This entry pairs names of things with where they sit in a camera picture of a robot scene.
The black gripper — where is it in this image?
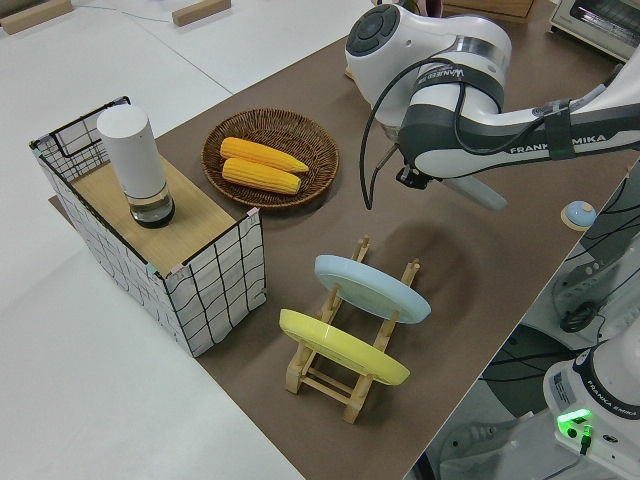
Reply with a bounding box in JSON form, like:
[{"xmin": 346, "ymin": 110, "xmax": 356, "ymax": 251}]
[{"xmin": 397, "ymin": 165, "xmax": 431, "ymax": 191}]

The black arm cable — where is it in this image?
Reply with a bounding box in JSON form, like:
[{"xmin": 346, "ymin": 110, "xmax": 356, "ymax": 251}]
[{"xmin": 359, "ymin": 58, "xmax": 471, "ymax": 211}]

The gray plate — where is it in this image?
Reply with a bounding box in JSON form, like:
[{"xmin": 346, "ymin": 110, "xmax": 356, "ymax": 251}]
[{"xmin": 439, "ymin": 175, "xmax": 509, "ymax": 212}]

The wooden block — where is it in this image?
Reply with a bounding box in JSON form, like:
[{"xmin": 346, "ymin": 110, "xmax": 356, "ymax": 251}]
[
  {"xmin": 171, "ymin": 0, "xmax": 233, "ymax": 27},
  {"xmin": 0, "ymin": 0, "xmax": 74, "ymax": 36}
]

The yellow plate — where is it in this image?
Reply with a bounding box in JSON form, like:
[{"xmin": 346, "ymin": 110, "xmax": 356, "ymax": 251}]
[{"xmin": 278, "ymin": 308, "xmax": 412, "ymax": 387}]

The white cylindrical dispenser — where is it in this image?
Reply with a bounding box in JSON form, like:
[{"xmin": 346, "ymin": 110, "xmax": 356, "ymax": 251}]
[{"xmin": 96, "ymin": 103, "xmax": 177, "ymax": 230}]

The wooden plate rack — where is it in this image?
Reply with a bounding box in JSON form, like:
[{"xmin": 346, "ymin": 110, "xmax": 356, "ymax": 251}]
[{"xmin": 284, "ymin": 234, "xmax": 422, "ymax": 425}]

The blue bell wooden base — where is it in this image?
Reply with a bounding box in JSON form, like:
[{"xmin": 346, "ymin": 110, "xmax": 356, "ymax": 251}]
[{"xmin": 559, "ymin": 200, "xmax": 596, "ymax": 232}]

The black coiled cable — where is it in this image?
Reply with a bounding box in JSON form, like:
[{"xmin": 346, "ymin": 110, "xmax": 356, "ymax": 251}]
[{"xmin": 559, "ymin": 302, "xmax": 599, "ymax": 334}]

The round wicker basket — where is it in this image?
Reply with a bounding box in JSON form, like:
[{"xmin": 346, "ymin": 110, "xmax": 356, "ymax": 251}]
[{"xmin": 201, "ymin": 107, "xmax": 341, "ymax": 210}]

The brown table mat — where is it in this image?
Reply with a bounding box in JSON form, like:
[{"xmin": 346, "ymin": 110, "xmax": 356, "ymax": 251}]
[{"xmin": 47, "ymin": 0, "xmax": 640, "ymax": 480}]

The black wire basket white liner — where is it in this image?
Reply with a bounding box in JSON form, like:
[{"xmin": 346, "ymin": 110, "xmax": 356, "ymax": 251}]
[{"xmin": 28, "ymin": 94, "xmax": 268, "ymax": 359}]

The white toaster oven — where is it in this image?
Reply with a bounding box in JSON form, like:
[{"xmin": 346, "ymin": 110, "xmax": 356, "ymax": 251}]
[{"xmin": 545, "ymin": 0, "xmax": 640, "ymax": 64}]

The light blue plate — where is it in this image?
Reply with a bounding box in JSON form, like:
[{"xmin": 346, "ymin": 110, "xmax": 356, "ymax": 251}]
[{"xmin": 313, "ymin": 254, "xmax": 432, "ymax": 326}]

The yellow corn cob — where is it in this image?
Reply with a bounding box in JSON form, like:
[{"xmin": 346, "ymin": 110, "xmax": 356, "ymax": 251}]
[
  {"xmin": 221, "ymin": 157, "xmax": 303, "ymax": 196},
  {"xmin": 219, "ymin": 136, "xmax": 310, "ymax": 175}
]

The wooden board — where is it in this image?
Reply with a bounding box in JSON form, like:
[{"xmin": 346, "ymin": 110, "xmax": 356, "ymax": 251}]
[{"xmin": 71, "ymin": 155, "xmax": 237, "ymax": 266}]

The wooden cabinet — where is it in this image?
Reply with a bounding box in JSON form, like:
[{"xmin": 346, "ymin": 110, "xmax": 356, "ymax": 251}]
[{"xmin": 442, "ymin": 0, "xmax": 535, "ymax": 25}]

